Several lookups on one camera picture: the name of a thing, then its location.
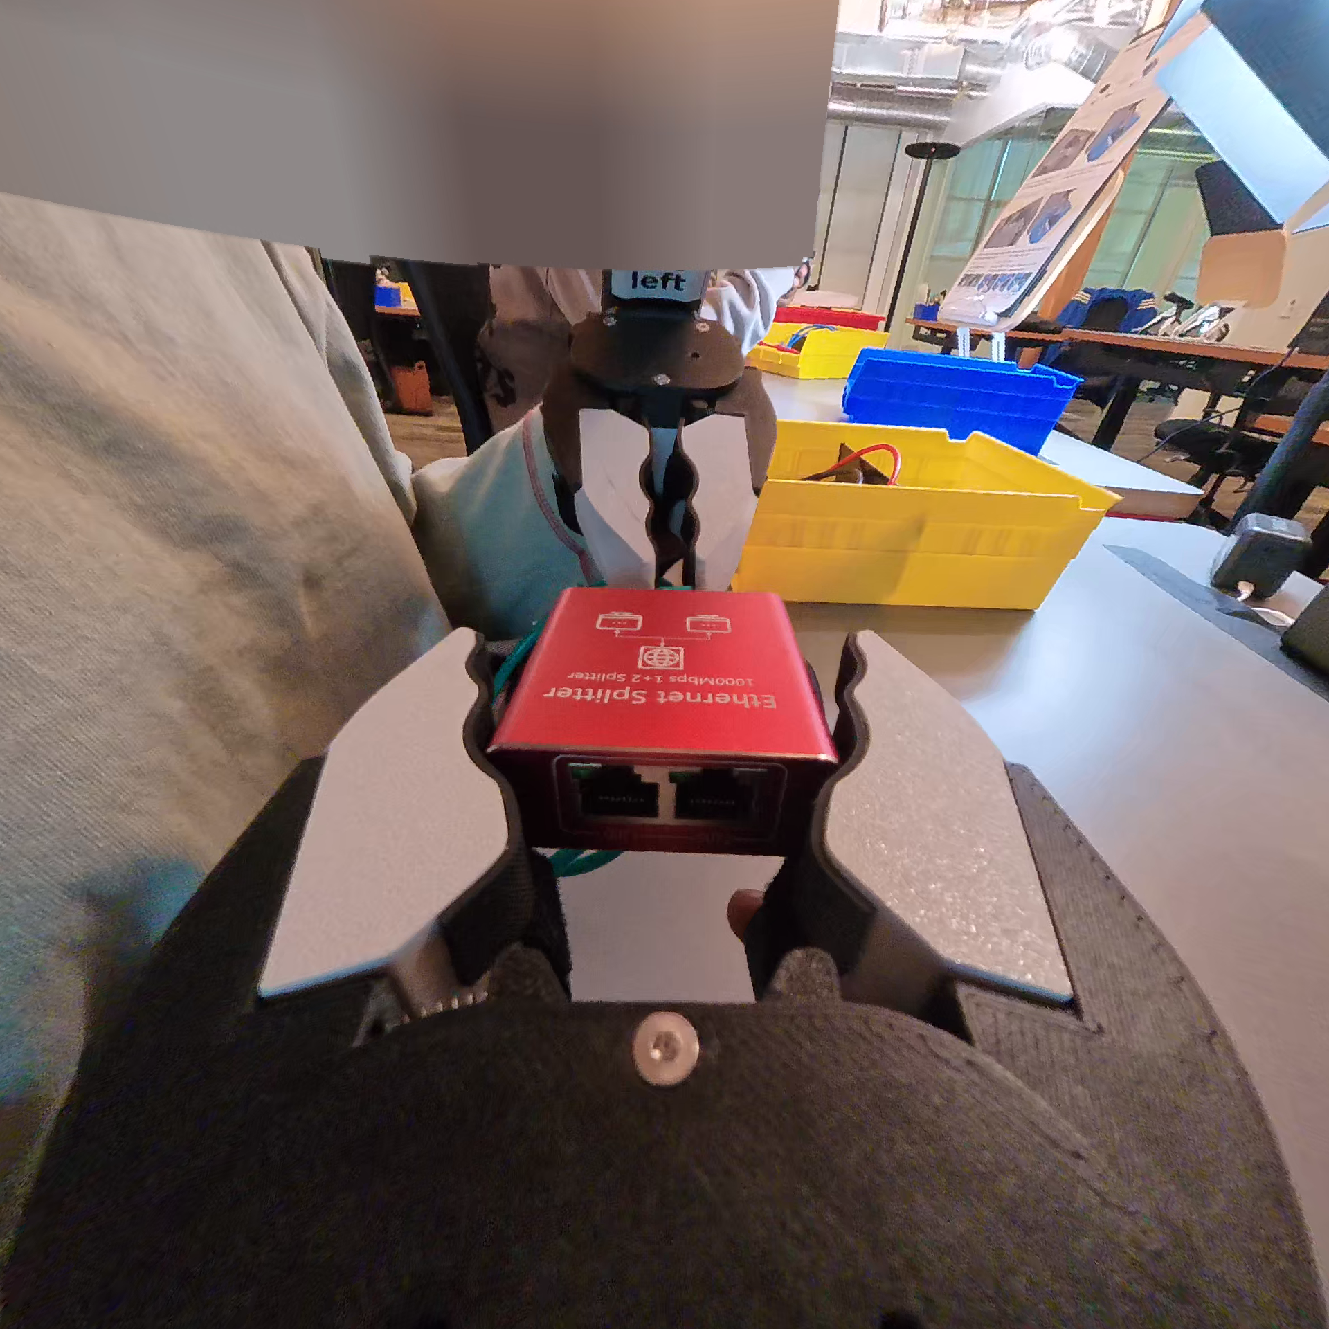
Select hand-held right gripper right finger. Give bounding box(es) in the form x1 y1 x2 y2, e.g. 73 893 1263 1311
809 630 1076 1029

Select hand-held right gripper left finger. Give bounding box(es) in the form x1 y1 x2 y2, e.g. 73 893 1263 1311
255 625 530 1023

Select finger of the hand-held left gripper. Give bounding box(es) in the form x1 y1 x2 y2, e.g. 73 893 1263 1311
672 400 755 593
573 405 671 590

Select red ethernet splitter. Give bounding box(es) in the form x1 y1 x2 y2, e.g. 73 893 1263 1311
485 586 840 855

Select green ethernet cable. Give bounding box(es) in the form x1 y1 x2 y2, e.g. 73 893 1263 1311
489 633 624 878

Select yellow plastic bin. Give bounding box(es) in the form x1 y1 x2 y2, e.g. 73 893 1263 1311
745 321 891 381
730 418 1124 612

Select blue plastic bin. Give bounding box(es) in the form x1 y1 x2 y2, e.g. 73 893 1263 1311
840 345 1083 456

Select person's left forearm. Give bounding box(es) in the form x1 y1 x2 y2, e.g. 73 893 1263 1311
412 406 608 638

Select wooden top office desk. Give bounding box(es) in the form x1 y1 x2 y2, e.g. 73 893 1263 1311
907 314 1329 447

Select black pole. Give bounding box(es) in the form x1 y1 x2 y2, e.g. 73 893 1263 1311
399 260 494 453

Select black floor lamp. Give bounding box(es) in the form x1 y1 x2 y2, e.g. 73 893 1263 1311
900 140 963 304

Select person's beige sweatshirt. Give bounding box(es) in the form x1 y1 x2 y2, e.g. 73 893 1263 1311
0 191 453 1277

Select black device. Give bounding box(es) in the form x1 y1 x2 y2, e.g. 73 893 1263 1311
1279 586 1329 681

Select black power adapter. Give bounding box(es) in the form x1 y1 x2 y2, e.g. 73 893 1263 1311
1209 513 1314 600

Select black office chair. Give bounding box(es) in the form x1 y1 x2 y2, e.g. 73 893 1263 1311
1152 415 1251 489

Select open cardboard box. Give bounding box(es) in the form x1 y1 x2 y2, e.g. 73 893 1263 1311
1152 0 1329 309

